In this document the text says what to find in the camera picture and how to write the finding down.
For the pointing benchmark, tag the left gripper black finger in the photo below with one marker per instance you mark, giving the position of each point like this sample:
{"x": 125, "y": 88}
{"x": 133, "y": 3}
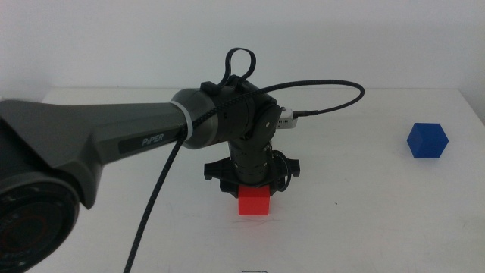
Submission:
{"x": 276, "y": 189}
{"x": 230, "y": 189}

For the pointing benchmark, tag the red cube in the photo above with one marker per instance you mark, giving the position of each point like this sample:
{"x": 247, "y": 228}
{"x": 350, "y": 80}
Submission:
{"x": 254, "y": 203}

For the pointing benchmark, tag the blue cube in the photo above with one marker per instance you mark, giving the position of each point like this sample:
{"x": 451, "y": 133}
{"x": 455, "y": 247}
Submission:
{"x": 427, "y": 141}

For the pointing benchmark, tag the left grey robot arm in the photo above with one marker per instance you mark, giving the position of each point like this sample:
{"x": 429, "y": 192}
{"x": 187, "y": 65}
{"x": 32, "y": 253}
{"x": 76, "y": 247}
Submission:
{"x": 76, "y": 129}

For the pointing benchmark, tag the white zip tie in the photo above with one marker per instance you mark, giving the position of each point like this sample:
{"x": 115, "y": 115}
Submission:
{"x": 188, "y": 123}

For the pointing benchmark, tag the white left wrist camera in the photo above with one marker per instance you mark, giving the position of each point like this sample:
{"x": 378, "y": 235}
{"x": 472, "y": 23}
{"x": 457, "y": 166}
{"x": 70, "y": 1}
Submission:
{"x": 287, "y": 118}

